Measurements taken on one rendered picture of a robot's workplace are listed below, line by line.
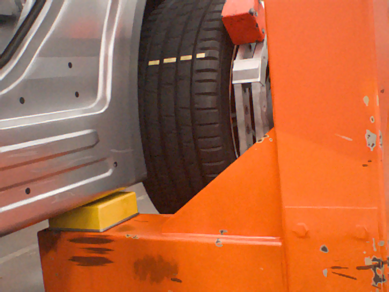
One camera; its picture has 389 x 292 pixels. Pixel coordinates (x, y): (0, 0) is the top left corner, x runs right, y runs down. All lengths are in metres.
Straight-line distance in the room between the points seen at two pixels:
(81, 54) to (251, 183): 0.41
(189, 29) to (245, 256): 0.58
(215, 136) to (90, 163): 0.30
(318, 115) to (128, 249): 0.43
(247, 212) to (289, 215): 0.09
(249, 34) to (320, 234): 0.54
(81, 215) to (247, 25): 0.53
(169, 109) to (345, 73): 0.52
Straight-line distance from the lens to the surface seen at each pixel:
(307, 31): 0.86
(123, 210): 1.15
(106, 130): 1.10
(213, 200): 0.97
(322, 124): 0.86
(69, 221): 1.14
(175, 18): 1.37
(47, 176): 0.97
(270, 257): 0.93
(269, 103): 1.45
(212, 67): 1.23
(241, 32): 1.27
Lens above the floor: 0.95
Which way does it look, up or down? 7 degrees down
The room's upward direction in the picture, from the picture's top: 6 degrees counter-clockwise
